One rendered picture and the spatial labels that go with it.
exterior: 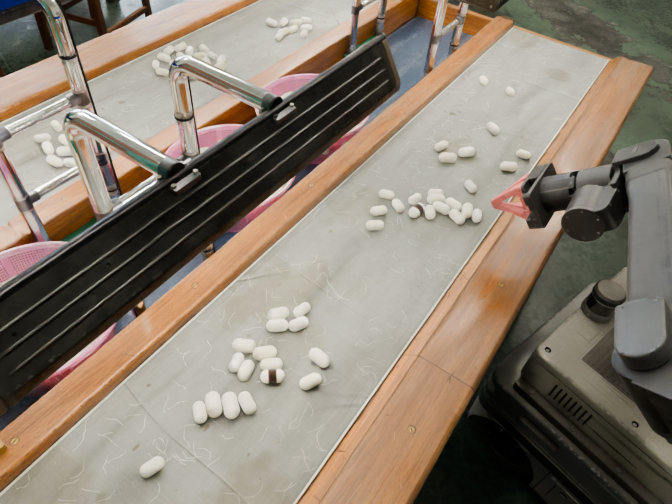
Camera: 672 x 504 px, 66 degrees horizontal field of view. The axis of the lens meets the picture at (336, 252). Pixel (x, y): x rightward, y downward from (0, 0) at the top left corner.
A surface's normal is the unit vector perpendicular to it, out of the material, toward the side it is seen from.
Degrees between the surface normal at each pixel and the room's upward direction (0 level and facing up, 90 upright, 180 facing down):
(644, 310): 48
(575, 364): 0
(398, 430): 0
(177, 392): 0
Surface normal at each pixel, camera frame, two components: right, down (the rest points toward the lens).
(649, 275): -0.62, -0.74
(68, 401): 0.07, -0.66
